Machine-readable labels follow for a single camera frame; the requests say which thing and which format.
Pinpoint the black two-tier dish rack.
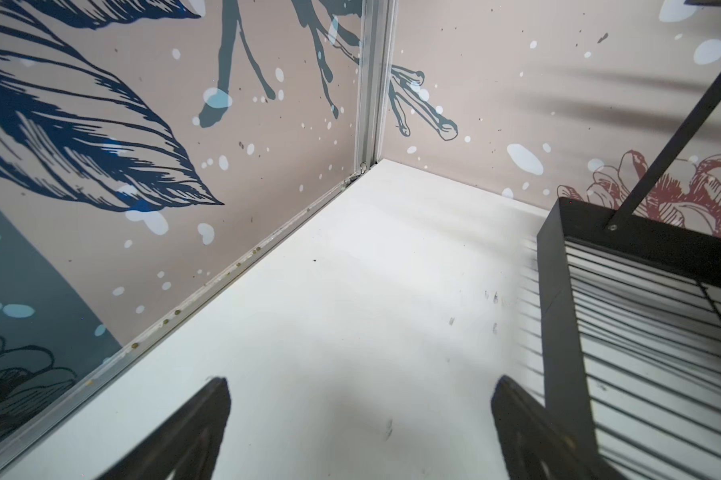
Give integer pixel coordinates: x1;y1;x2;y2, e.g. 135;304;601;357
536;72;721;479

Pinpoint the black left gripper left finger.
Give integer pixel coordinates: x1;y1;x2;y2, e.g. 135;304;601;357
100;377;232;480

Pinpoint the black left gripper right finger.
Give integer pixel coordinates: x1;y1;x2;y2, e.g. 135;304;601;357
491;375;623;480

